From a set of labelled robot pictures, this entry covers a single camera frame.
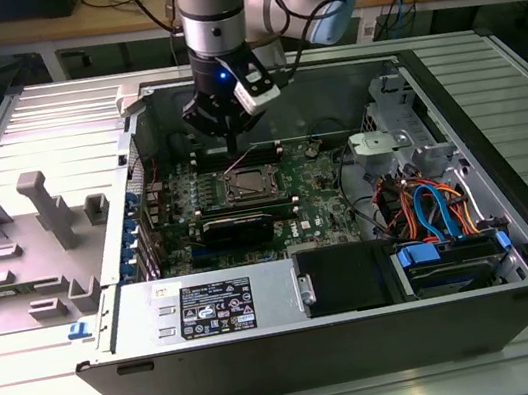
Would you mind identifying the black RAM slot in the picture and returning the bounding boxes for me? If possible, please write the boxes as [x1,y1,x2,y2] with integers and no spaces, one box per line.
[196,193,294,221]
[191,146,285,175]
[189,136,283,163]

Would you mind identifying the beige case latch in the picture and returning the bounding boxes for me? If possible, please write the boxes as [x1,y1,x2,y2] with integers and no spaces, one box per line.
[114,81,151,119]

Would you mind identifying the white printed label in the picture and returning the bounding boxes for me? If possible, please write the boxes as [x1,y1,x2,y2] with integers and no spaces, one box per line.
[353,11,382,45]

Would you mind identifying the blue plastic clip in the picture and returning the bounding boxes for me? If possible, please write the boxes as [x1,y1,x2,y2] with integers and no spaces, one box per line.
[64,321,92,344]

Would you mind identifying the flat black wire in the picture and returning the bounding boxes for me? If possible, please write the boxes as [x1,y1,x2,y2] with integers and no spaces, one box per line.
[330,140,397,248]

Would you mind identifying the thin metal locking lever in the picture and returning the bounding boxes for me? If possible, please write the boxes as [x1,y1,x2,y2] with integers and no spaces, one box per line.
[221,145,264,174]

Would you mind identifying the CPU socket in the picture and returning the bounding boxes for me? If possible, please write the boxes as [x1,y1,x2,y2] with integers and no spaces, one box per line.
[219,158,282,211]

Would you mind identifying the hard disk in blue carrier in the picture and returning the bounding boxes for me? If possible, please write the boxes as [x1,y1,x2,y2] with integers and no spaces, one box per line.
[389,224,522,306]

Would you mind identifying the black graphics card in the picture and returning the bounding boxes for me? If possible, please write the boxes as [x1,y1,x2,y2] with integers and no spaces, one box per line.
[195,208,278,256]

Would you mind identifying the silver metal bracket plate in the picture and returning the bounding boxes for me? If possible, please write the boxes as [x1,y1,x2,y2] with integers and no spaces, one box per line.
[345,125,416,179]

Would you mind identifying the silver drive cage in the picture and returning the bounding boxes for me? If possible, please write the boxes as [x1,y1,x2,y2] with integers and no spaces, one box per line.
[350,62,469,194]

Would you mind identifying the blue flat wire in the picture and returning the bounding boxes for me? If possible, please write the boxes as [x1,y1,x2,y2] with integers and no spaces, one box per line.
[409,178,466,248]

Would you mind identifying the silver power supply unit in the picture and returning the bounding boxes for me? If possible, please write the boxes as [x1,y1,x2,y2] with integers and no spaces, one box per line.
[87,254,311,359]

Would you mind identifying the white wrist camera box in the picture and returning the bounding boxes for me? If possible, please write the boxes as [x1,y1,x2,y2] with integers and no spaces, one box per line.
[225,45,285,118]

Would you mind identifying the green motherboard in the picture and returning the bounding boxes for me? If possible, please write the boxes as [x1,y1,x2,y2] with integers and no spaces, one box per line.
[136,131,372,282]

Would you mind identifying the grey parts rack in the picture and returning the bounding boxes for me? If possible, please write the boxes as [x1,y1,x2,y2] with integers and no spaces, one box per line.
[0,158,128,335]

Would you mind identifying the red yellow wire bundle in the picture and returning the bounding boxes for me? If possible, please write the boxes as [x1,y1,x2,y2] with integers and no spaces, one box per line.
[370,171,424,246]

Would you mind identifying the round coin battery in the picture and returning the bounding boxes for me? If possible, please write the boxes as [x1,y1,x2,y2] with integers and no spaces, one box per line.
[303,139,324,159]

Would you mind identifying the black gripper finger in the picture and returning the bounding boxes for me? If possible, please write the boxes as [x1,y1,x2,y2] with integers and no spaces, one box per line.
[178,90,237,163]
[227,105,272,156]

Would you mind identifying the black PC case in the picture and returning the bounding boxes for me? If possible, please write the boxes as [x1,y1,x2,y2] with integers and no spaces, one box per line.
[28,13,528,395]

